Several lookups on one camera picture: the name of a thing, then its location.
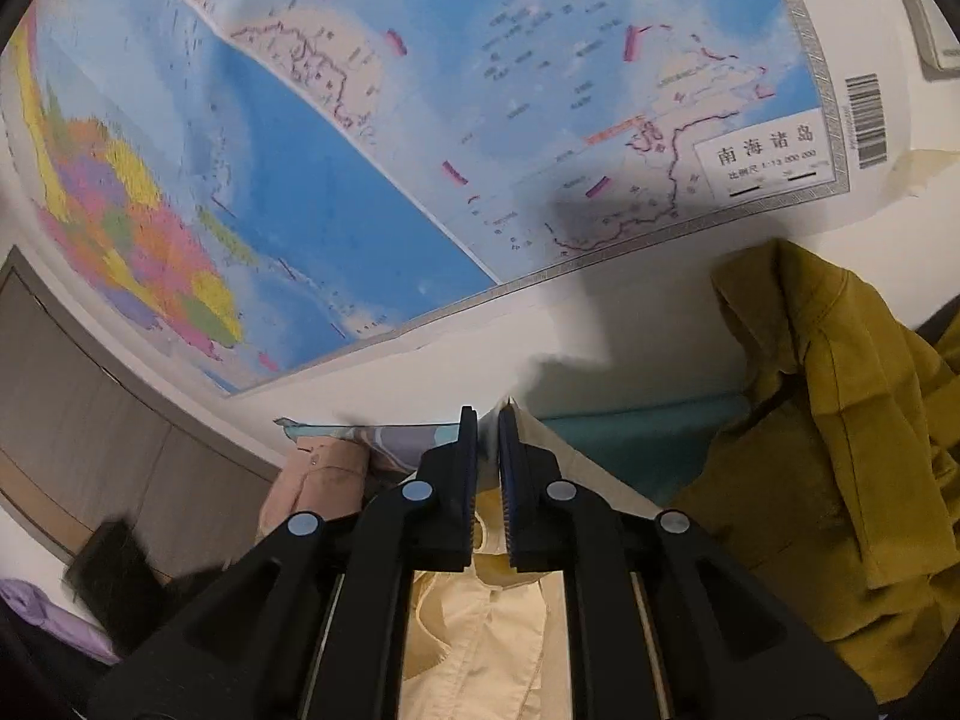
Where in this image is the pink garment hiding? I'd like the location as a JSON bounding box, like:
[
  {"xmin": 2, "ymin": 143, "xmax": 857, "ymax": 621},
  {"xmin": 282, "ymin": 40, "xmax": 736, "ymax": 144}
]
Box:
[{"xmin": 255, "ymin": 439, "xmax": 376, "ymax": 541}]

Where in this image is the blue grey patterned pillow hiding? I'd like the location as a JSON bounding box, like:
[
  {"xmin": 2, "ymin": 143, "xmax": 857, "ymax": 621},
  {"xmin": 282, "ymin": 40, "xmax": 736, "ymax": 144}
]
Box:
[{"xmin": 274, "ymin": 416, "xmax": 462, "ymax": 477}]

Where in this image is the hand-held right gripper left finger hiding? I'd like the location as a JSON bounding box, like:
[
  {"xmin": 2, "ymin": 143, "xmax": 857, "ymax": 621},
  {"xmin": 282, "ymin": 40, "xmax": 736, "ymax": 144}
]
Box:
[{"xmin": 90, "ymin": 406, "xmax": 481, "ymax": 720}]

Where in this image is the olive green garment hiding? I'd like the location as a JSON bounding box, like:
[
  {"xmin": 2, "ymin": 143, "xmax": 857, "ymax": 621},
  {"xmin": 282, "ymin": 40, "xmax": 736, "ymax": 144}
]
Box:
[{"xmin": 667, "ymin": 238, "xmax": 960, "ymax": 706}]

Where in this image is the teal bed sheet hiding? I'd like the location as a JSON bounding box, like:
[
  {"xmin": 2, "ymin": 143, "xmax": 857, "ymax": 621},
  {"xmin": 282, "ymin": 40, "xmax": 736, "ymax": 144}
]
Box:
[{"xmin": 540, "ymin": 397, "xmax": 751, "ymax": 503}]

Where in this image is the black object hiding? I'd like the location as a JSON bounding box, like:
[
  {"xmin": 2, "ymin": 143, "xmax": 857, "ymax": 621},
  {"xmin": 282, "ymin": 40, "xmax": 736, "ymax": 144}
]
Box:
[{"xmin": 60, "ymin": 517, "xmax": 226, "ymax": 646}]

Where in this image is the cream garment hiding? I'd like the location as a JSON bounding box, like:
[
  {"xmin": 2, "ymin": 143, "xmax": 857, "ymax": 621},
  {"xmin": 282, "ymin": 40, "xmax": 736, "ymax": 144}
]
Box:
[{"xmin": 397, "ymin": 401, "xmax": 665, "ymax": 720}]

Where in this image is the colourful wall map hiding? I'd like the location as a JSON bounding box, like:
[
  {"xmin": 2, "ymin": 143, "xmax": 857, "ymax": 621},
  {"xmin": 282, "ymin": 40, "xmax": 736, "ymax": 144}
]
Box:
[{"xmin": 0, "ymin": 0, "xmax": 856, "ymax": 398}]

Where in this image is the purple cloth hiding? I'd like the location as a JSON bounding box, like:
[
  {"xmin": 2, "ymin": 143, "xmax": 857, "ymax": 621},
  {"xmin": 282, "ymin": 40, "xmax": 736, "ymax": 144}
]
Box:
[{"xmin": 0, "ymin": 577, "xmax": 121, "ymax": 665}]

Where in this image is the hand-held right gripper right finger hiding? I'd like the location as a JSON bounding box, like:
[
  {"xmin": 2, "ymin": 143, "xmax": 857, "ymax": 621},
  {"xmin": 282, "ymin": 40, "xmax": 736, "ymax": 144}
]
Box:
[{"xmin": 497, "ymin": 401, "xmax": 878, "ymax": 720}]

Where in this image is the wooden headboard panel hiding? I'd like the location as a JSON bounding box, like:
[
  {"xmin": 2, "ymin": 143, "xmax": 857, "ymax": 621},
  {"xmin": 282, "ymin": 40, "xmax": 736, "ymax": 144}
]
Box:
[{"xmin": 0, "ymin": 244, "xmax": 278, "ymax": 563}]

